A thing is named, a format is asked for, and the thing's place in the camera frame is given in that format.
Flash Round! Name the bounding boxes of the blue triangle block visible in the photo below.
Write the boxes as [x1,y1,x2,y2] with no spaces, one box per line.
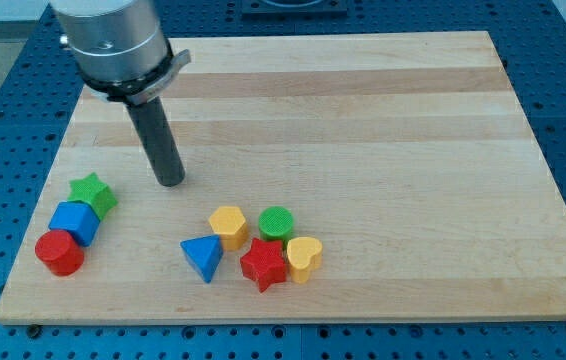
[180,235,224,283]

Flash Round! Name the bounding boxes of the red star block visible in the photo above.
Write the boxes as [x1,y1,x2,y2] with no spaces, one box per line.
[240,238,287,293]

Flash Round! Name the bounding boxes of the wooden board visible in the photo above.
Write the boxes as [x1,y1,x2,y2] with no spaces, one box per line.
[0,31,566,325]

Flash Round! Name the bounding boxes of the blue cube block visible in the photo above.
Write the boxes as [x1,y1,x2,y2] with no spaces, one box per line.
[48,202,100,247]

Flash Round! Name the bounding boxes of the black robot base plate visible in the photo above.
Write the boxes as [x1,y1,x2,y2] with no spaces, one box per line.
[241,0,348,16]

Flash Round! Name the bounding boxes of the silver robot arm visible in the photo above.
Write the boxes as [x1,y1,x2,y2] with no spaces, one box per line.
[50,0,191,106]

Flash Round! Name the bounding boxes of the red cylinder block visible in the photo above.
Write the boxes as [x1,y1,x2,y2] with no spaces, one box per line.
[35,230,84,276]

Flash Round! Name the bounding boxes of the green star block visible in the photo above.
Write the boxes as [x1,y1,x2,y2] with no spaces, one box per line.
[68,172,118,220]

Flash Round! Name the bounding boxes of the yellow hexagon block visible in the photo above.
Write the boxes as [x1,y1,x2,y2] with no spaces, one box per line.
[208,206,249,251]

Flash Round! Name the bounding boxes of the yellow heart block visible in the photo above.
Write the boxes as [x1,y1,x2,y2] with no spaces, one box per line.
[286,237,323,284]

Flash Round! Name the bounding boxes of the green cylinder block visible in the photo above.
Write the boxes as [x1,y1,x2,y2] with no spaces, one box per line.
[258,206,294,248]

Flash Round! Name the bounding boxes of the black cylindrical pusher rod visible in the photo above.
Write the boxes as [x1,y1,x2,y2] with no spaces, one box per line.
[127,97,185,187]

